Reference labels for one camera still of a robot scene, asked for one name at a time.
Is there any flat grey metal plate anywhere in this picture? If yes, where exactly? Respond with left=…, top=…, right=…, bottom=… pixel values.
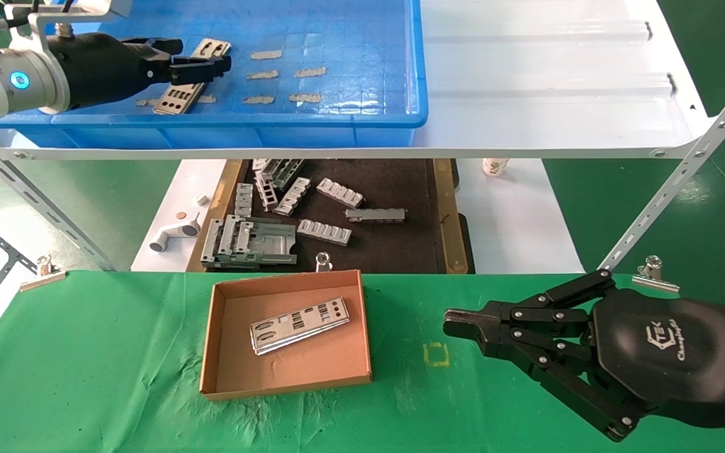
left=202, top=217, right=298, bottom=270

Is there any grey ribbed metal bracket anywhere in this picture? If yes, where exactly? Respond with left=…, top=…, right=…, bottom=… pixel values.
left=316, top=178, right=366, bottom=210
left=296, top=219, right=353, bottom=247
left=274, top=177, right=312, bottom=218

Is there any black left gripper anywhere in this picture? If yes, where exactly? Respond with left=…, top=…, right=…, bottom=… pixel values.
left=47, top=33, right=232, bottom=113

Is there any dark grey metal bar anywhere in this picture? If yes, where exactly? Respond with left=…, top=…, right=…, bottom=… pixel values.
left=345, top=208, right=408, bottom=225

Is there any blue plastic tray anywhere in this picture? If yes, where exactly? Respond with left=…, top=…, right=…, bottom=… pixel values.
left=0, top=0, right=429, bottom=150

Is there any shallow cardboard box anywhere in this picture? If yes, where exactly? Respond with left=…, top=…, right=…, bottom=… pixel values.
left=200, top=270, right=373, bottom=401

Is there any black tray with brown rim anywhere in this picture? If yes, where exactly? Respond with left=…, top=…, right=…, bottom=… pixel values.
left=188, top=159, right=475, bottom=275

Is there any green table cloth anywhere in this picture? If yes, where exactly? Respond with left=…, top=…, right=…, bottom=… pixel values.
left=0, top=269, right=725, bottom=453

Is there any grey slotted angle bar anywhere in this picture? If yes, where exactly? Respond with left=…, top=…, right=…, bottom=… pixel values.
left=599, top=57, right=725, bottom=272
left=0, top=129, right=116, bottom=272

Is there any grey slotted metal bracket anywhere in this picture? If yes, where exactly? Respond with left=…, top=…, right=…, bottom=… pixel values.
left=265, top=159, right=306, bottom=191

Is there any ladder-shaped metal part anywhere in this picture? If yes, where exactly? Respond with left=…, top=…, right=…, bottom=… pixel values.
left=255, top=172, right=279, bottom=212

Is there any small grey metal bracket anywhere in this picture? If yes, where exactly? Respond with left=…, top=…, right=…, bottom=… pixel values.
left=235, top=183, right=254, bottom=218

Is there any white pipe fitting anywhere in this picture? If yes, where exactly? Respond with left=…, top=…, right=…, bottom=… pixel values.
left=149, top=213, right=202, bottom=253

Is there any narrow grey metal bracket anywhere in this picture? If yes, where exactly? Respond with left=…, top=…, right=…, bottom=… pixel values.
left=202, top=218, right=225, bottom=262
left=221, top=215, right=253, bottom=255

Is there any silver I/O shield plate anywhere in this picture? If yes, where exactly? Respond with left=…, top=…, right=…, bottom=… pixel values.
left=249, top=297, right=351, bottom=356
left=152, top=39, right=232, bottom=116

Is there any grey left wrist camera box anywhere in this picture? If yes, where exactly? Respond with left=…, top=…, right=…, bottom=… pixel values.
left=0, top=0, right=133, bottom=57

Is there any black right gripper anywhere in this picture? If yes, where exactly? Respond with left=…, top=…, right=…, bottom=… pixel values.
left=443, top=269, right=725, bottom=441

